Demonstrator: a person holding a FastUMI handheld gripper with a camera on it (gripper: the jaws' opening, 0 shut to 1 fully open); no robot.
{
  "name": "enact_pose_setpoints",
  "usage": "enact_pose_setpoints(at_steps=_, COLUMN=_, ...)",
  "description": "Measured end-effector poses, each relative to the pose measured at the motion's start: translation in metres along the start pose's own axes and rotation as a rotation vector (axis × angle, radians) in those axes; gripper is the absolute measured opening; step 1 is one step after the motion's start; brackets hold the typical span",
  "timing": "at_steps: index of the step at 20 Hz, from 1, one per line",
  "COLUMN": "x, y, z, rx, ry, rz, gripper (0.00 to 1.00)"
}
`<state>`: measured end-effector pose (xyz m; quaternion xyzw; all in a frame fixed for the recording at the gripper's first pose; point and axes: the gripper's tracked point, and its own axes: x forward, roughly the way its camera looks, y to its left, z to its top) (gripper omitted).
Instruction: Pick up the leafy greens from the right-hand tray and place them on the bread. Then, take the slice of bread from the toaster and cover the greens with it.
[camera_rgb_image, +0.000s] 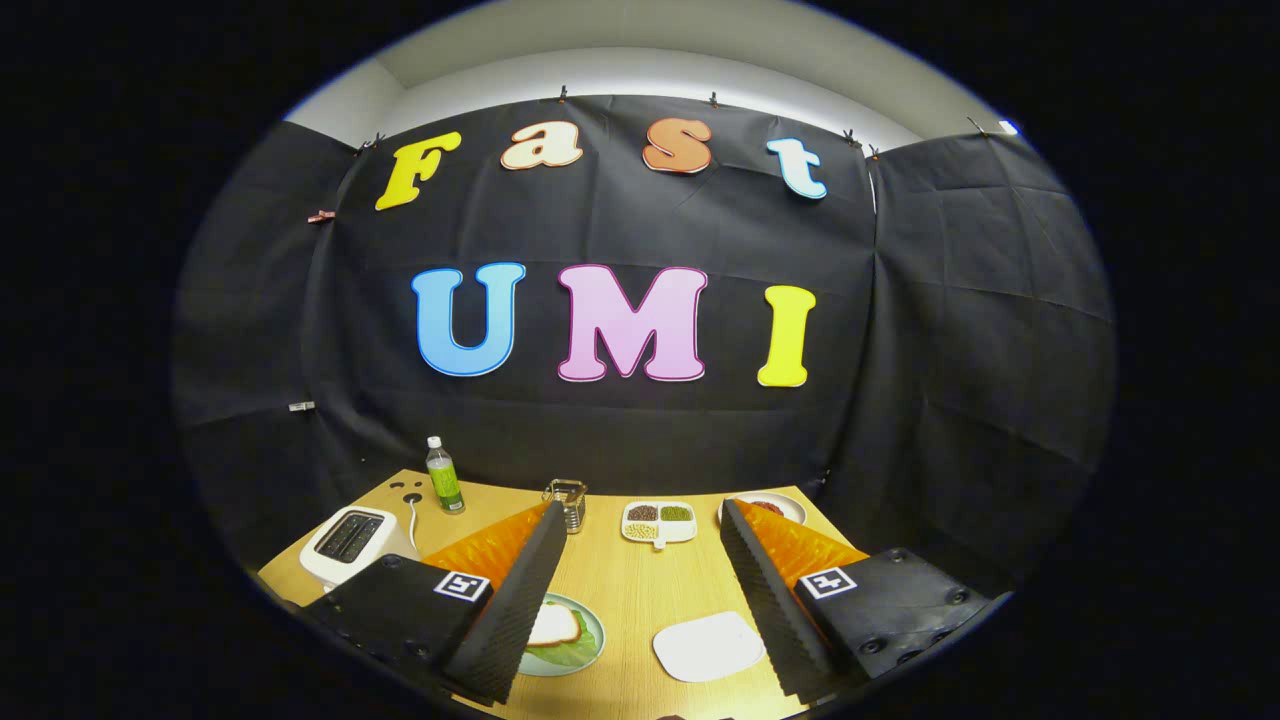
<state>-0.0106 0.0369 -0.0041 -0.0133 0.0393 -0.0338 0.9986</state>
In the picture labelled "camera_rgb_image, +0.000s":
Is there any white round plate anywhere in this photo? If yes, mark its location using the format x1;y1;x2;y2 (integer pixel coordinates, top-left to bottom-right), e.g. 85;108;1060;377
718;490;808;528

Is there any white square plate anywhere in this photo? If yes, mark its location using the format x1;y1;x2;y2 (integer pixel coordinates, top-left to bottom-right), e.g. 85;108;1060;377
652;611;767;684

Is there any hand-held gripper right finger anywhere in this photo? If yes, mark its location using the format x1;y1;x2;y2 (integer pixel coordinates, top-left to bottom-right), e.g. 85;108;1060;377
718;497;1013;705

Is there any pale green round plate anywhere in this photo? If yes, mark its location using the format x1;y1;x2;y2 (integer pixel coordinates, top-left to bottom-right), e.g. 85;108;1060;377
515;592;607;678

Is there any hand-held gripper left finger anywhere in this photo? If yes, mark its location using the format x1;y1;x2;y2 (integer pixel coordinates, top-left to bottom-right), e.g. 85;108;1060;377
300;498;569;705

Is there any green label plastic bottle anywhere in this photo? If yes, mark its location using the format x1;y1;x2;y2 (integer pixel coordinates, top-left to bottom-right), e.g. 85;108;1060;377
425;436;467;515

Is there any metal wire utensil holder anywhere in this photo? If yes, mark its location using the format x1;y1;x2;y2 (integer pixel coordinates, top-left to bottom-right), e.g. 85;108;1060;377
543;479;589;535

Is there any green lettuce leaf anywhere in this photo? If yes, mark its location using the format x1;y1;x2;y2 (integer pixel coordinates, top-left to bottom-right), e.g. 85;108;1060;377
525;598;602;669

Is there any black backdrop cloth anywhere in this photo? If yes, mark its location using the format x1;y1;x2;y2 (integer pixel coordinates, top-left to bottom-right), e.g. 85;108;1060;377
172;95;1116;601

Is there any white toaster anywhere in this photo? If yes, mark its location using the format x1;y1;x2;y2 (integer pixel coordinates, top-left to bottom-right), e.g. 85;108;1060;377
299;506;419;589

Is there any plain toast bread slice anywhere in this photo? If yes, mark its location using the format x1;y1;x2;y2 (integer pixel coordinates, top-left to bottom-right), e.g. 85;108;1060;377
527;600;583;647

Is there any white divided bean dish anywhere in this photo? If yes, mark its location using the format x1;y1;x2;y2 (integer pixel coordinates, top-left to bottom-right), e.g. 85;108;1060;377
620;500;698;550

